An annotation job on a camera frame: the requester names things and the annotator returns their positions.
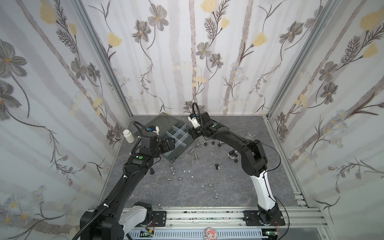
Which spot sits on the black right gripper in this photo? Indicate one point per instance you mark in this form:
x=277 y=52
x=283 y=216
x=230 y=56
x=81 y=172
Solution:
x=199 y=130

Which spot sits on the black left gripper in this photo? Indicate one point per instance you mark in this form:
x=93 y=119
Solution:
x=171 y=144

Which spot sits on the silver wing nut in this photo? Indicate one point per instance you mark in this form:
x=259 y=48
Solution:
x=233 y=154

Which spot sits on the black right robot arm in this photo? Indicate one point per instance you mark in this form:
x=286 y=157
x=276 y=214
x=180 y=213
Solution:
x=253 y=161

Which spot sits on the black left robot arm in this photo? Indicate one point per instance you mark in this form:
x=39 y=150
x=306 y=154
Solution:
x=108 y=221

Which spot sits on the green compartment organizer box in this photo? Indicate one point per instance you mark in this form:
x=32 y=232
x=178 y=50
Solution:
x=170 y=126

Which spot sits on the white plastic bottle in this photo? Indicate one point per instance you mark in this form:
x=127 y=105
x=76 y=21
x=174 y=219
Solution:
x=130 y=138

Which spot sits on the pink figurine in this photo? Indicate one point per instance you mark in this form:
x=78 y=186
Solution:
x=210 y=234

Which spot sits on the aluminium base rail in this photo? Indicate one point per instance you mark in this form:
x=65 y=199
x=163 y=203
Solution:
x=230 y=224

